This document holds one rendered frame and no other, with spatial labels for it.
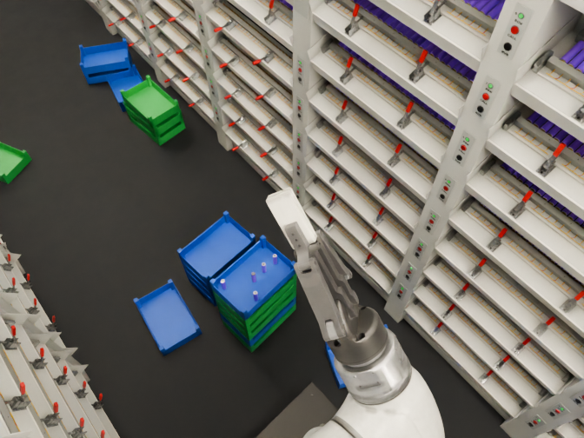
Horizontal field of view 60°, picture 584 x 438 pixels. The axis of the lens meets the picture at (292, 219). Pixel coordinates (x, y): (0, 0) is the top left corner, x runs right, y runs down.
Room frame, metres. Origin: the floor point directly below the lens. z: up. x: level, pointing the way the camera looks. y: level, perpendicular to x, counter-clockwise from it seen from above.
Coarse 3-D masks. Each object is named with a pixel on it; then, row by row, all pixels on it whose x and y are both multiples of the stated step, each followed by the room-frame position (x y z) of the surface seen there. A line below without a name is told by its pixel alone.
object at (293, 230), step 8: (288, 224) 0.30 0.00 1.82; (296, 224) 0.30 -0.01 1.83; (288, 232) 0.29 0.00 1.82; (296, 232) 0.29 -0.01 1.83; (296, 240) 0.29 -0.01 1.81; (304, 240) 0.29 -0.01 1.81; (296, 248) 0.28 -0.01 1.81; (304, 248) 0.28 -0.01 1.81; (304, 256) 0.27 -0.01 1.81; (312, 256) 0.28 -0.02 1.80; (304, 264) 0.26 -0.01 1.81
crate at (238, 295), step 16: (256, 256) 1.03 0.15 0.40; (272, 256) 1.03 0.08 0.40; (224, 272) 0.93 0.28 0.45; (240, 272) 0.96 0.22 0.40; (256, 272) 0.96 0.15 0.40; (272, 272) 0.96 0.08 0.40; (288, 272) 0.96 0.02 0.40; (240, 288) 0.89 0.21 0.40; (256, 288) 0.89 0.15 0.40; (272, 288) 0.86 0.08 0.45; (240, 304) 0.81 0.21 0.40; (256, 304) 0.79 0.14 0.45
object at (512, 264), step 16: (464, 208) 0.90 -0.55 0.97; (464, 224) 0.86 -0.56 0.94; (480, 240) 0.80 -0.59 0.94; (496, 256) 0.75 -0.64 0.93; (512, 256) 0.74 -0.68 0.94; (528, 256) 0.73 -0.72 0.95; (512, 272) 0.69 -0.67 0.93; (528, 272) 0.69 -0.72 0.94; (544, 272) 0.68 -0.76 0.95; (528, 288) 0.65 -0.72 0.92; (544, 288) 0.64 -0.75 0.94; (544, 304) 0.60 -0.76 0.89; (560, 304) 0.58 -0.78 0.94; (576, 304) 0.58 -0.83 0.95; (576, 320) 0.54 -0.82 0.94
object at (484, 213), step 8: (472, 208) 0.91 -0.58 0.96; (480, 208) 0.90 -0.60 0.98; (488, 216) 0.86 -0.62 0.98; (496, 224) 0.83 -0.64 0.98; (504, 224) 0.83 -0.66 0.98; (512, 232) 0.80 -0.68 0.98; (512, 240) 0.79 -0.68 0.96; (520, 240) 0.78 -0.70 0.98; (528, 248) 0.75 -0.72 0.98; (536, 256) 0.72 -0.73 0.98; (544, 256) 0.72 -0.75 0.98; (544, 264) 0.70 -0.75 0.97; (552, 264) 0.69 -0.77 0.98; (552, 272) 0.67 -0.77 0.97; (560, 272) 0.67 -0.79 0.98; (568, 280) 0.64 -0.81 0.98; (576, 288) 0.62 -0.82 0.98
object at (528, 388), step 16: (416, 288) 0.89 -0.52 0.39; (432, 288) 0.89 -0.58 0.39; (432, 304) 0.83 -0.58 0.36; (448, 304) 0.82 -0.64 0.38; (448, 320) 0.76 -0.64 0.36; (464, 320) 0.76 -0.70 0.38; (464, 336) 0.69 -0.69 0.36; (480, 336) 0.69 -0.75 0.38; (480, 352) 0.63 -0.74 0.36; (496, 352) 0.62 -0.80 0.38; (496, 368) 0.56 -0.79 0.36; (512, 368) 0.56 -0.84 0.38; (512, 384) 0.50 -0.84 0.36; (528, 384) 0.50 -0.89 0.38; (528, 400) 0.45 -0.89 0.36
